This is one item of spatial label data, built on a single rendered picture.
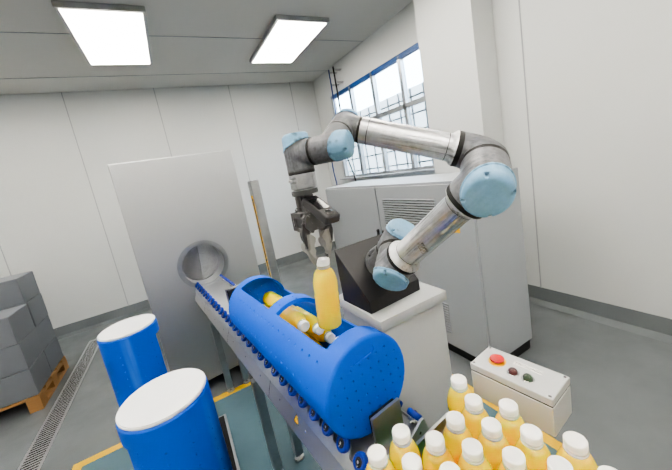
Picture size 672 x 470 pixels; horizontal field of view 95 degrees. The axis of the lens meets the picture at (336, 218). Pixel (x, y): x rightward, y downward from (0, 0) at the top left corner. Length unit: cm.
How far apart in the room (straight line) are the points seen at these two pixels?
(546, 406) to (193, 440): 103
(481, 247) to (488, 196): 157
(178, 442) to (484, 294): 194
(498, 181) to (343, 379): 61
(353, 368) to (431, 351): 52
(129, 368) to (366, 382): 145
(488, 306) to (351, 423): 171
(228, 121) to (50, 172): 260
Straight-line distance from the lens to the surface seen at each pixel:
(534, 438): 84
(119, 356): 209
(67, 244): 593
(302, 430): 123
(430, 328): 131
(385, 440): 101
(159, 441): 128
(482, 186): 75
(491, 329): 259
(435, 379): 143
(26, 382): 424
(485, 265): 239
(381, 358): 96
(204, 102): 598
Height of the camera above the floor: 169
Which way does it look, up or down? 9 degrees down
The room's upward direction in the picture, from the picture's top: 11 degrees counter-clockwise
